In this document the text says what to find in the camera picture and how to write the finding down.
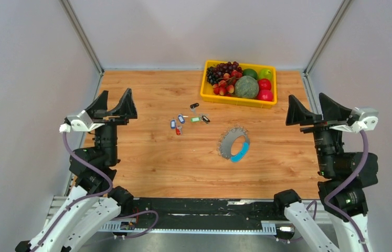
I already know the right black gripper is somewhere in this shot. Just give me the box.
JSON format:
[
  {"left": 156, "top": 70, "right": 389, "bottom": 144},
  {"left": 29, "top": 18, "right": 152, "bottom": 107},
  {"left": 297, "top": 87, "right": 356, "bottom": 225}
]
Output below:
[{"left": 284, "top": 92, "right": 349, "bottom": 175}]

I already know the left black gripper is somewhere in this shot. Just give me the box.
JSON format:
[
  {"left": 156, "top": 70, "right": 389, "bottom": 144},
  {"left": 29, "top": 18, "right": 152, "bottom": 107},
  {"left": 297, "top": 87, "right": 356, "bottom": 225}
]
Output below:
[{"left": 86, "top": 88, "right": 138, "bottom": 165}]

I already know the black tagged key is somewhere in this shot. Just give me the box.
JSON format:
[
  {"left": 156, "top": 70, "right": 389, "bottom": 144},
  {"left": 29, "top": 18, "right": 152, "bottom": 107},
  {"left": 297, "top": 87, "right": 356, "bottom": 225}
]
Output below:
[{"left": 189, "top": 103, "right": 199, "bottom": 114}]

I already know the large keyring with small rings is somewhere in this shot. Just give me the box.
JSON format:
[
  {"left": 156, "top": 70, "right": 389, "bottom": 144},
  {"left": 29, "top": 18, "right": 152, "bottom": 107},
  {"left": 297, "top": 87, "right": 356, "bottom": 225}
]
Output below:
[{"left": 217, "top": 124, "right": 250, "bottom": 163}]

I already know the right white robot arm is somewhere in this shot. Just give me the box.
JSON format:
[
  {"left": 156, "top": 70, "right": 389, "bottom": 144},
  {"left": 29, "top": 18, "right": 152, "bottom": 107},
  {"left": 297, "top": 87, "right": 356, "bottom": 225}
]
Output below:
[{"left": 273, "top": 93, "right": 379, "bottom": 251}]

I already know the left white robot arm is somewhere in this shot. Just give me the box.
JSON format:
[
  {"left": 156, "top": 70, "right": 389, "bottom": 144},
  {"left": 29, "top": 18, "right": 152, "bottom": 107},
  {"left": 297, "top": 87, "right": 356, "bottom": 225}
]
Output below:
[{"left": 15, "top": 88, "right": 137, "bottom": 251}]

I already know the lower red apple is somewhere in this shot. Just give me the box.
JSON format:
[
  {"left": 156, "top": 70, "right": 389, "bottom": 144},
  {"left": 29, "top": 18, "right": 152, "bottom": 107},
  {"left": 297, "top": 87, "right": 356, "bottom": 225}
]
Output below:
[{"left": 256, "top": 89, "right": 274, "bottom": 102}]

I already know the red apple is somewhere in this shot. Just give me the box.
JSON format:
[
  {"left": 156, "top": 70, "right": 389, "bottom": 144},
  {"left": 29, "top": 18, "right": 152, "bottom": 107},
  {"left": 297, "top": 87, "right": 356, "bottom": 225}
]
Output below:
[
  {"left": 256, "top": 89, "right": 274, "bottom": 102},
  {"left": 258, "top": 78, "right": 272, "bottom": 90}
]

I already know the upper red apple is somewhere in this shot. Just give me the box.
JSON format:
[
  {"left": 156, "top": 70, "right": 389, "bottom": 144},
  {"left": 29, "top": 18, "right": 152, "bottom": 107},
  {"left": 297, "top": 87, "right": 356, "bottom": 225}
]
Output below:
[{"left": 258, "top": 78, "right": 272, "bottom": 90}]

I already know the light green apple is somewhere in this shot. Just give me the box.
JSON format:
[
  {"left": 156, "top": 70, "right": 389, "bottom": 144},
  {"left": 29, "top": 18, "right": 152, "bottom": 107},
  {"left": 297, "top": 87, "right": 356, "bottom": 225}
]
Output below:
[{"left": 258, "top": 68, "right": 273, "bottom": 80}]

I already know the red tag key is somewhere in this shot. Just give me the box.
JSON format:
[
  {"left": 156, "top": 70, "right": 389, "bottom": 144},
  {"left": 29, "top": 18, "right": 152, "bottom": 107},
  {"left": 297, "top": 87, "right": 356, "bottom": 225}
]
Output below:
[{"left": 175, "top": 125, "right": 182, "bottom": 135}]

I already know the green netted melon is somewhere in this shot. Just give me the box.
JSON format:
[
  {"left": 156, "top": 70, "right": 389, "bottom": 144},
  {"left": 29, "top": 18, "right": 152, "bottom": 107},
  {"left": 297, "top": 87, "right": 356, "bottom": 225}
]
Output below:
[{"left": 235, "top": 76, "right": 259, "bottom": 99}]

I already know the dark green lime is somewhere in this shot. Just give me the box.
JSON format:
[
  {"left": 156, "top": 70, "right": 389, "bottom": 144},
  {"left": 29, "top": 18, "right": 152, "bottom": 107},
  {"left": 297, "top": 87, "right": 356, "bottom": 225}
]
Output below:
[{"left": 242, "top": 68, "right": 258, "bottom": 80}]

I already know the green tag key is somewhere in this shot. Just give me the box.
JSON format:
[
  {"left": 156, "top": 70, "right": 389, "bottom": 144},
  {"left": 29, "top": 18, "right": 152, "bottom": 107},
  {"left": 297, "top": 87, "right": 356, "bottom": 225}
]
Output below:
[{"left": 190, "top": 117, "right": 200, "bottom": 122}]

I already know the red cherries cluster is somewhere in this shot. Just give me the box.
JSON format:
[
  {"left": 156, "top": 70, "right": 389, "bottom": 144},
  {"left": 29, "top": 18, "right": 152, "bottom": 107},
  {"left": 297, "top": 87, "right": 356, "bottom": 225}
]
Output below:
[{"left": 207, "top": 70, "right": 242, "bottom": 97}]

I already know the yellow plastic fruit tray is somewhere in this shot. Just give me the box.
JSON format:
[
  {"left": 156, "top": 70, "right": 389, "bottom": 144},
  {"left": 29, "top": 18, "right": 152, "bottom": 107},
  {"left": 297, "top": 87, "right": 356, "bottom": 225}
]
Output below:
[{"left": 200, "top": 60, "right": 277, "bottom": 108}]

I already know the dark purple grape bunch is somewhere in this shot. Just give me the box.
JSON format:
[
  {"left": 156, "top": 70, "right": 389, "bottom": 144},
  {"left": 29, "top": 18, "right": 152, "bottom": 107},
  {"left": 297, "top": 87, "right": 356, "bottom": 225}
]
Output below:
[{"left": 206, "top": 61, "right": 243, "bottom": 85}]

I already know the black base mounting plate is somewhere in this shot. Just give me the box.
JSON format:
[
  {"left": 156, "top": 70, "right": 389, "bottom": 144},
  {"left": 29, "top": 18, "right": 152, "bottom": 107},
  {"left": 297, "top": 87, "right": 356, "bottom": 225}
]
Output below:
[{"left": 119, "top": 197, "right": 289, "bottom": 230}]

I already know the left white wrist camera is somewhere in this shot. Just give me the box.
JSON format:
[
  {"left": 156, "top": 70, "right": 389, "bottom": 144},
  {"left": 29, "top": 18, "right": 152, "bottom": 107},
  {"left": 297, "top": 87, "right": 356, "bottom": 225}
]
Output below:
[{"left": 59, "top": 110, "right": 104, "bottom": 133}]

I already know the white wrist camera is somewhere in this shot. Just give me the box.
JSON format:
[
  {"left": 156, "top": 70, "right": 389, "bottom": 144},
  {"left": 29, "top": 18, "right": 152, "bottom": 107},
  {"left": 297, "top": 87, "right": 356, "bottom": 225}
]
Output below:
[
  {"left": 59, "top": 110, "right": 104, "bottom": 133},
  {"left": 330, "top": 107, "right": 379, "bottom": 133}
]

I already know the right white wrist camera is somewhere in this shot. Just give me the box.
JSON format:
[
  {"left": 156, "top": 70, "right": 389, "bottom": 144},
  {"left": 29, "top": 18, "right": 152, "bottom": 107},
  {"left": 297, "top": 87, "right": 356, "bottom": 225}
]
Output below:
[{"left": 330, "top": 107, "right": 379, "bottom": 133}]

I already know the aluminium front rail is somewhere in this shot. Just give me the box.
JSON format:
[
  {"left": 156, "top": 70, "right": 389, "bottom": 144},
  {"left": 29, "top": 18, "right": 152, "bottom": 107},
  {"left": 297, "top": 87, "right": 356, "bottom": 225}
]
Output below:
[{"left": 36, "top": 195, "right": 356, "bottom": 252}]

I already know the right aluminium corner post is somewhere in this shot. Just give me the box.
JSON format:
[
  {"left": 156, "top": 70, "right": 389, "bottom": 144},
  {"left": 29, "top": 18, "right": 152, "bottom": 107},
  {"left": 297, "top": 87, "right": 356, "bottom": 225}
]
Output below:
[{"left": 304, "top": 0, "right": 353, "bottom": 76}]

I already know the aluminium corner post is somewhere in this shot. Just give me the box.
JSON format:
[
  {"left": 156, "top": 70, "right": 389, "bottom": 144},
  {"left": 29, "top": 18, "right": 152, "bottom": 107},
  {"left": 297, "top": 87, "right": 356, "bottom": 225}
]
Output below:
[
  {"left": 304, "top": 0, "right": 353, "bottom": 76},
  {"left": 59, "top": 0, "right": 104, "bottom": 77}
]

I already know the left aluminium corner post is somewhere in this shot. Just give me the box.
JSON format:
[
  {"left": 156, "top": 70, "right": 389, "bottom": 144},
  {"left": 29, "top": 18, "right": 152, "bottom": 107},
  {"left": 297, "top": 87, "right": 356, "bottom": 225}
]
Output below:
[{"left": 59, "top": 0, "right": 104, "bottom": 77}]

